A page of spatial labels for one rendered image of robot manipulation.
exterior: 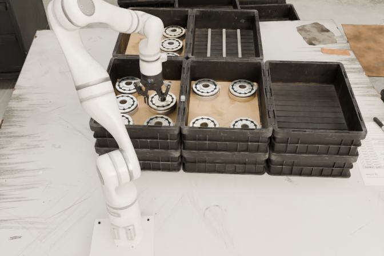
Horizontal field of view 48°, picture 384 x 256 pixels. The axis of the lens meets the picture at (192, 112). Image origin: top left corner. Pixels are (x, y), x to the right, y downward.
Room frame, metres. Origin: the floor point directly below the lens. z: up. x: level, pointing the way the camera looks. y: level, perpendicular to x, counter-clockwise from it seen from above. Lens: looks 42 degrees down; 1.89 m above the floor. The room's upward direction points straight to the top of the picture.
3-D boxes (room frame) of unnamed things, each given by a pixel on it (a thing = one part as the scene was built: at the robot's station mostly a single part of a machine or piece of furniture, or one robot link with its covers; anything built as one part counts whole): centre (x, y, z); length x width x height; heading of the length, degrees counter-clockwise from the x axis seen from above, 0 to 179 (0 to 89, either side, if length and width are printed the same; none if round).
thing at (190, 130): (1.18, -0.12, 0.92); 0.40 x 0.30 x 0.02; 177
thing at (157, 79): (1.20, 0.14, 0.98); 0.08 x 0.08 x 0.09
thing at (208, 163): (1.18, -0.12, 0.76); 0.40 x 0.30 x 0.12; 177
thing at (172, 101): (1.19, 0.11, 0.88); 0.10 x 0.10 x 0.01
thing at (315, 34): (1.93, -0.65, 0.71); 0.22 x 0.19 x 0.01; 3
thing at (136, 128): (1.20, 0.18, 0.92); 0.40 x 0.30 x 0.02; 177
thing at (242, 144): (1.18, -0.12, 0.87); 0.40 x 0.30 x 0.11; 177
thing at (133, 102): (1.20, 0.25, 0.86); 0.10 x 0.10 x 0.01
